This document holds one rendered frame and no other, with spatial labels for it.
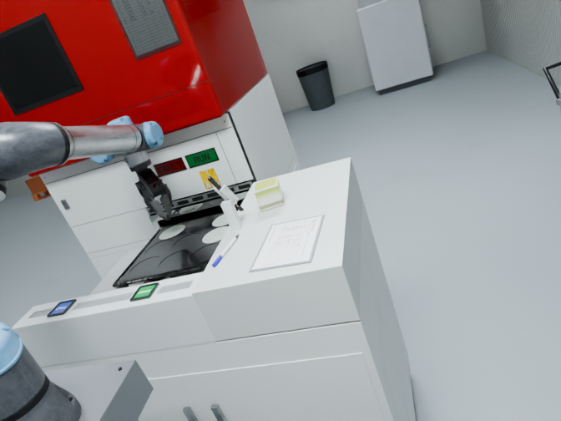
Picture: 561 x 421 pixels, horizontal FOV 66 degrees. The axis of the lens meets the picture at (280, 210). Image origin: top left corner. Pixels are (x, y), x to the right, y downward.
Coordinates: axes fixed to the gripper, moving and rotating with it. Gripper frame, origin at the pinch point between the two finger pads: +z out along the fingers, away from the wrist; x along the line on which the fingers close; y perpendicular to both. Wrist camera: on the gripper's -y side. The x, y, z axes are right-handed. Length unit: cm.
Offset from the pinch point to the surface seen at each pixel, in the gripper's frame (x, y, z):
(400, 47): -432, 293, 42
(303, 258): -9, -68, 0
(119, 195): 7.1, 27.8, -7.8
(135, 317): 25.3, -41.6, 4.4
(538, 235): -163, -26, 97
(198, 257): 2.0, -24.6, 7.4
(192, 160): -17.1, 3.8, -12.7
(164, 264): 10.2, -16.2, 7.4
